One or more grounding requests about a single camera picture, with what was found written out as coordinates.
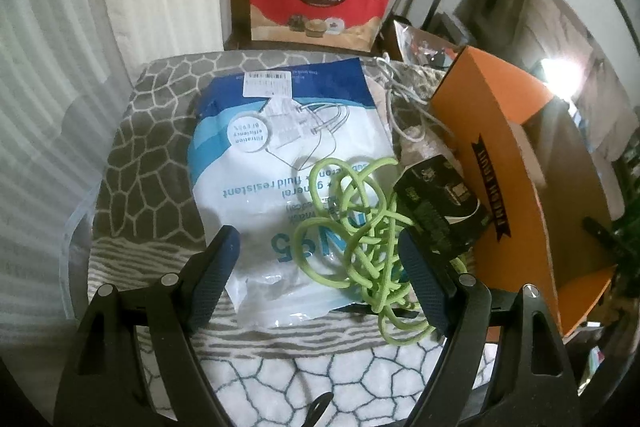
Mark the white blue KN95 mask bag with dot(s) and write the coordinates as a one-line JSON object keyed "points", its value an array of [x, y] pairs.
{"points": [[264, 158]]}

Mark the red Collection gift bag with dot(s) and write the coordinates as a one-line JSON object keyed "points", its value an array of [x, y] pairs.
{"points": [[317, 1]]}

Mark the orange cardboard box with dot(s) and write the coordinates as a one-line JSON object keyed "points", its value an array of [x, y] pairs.
{"points": [[524, 158]]}

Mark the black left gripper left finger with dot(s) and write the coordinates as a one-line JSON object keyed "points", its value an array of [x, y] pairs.
{"points": [[103, 382]]}

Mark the black printed small box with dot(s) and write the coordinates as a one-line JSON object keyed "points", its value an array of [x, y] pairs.
{"points": [[443, 208]]}

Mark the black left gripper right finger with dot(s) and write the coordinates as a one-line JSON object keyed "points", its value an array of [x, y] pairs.
{"points": [[504, 362]]}

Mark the white curtain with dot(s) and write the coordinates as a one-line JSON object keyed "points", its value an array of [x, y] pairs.
{"points": [[67, 70]]}

